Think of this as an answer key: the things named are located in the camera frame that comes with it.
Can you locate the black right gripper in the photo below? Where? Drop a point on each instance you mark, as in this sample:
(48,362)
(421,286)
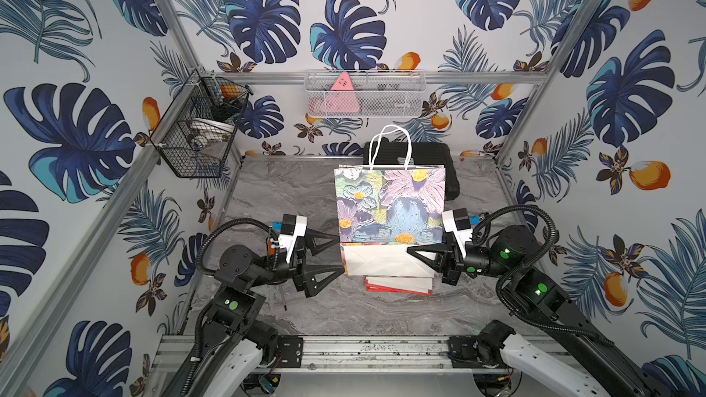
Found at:
(448,257)

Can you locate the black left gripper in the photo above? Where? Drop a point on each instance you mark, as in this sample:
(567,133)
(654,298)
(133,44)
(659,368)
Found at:
(301,261)

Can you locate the white happy paper bag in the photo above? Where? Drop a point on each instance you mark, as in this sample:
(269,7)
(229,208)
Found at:
(417,285)

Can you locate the floral paper bag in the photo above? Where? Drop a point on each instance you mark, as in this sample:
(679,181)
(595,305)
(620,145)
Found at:
(383,210)

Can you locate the red paper bag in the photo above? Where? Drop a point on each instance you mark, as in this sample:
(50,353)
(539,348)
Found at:
(380,289)

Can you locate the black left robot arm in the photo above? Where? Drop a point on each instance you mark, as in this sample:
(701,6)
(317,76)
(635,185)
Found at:
(234,308)

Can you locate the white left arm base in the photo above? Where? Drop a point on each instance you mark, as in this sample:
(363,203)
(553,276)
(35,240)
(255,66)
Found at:
(257,349)

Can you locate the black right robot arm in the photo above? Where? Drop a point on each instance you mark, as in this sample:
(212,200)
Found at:
(505,246)

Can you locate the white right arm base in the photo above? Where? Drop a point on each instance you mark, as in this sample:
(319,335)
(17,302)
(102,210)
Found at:
(499,344)

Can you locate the black tool case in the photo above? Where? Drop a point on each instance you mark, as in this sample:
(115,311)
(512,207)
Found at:
(425,155)

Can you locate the pink triangle item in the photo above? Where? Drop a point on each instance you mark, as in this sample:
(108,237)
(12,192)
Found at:
(341,99)

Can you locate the aluminium linear rail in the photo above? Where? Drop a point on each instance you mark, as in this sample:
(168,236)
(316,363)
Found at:
(355,354)

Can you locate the white mesh wall shelf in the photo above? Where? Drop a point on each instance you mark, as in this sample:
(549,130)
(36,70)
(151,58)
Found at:
(382,93)

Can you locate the black wire basket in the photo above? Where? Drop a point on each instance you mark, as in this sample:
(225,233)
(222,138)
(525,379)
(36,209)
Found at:
(201,125)

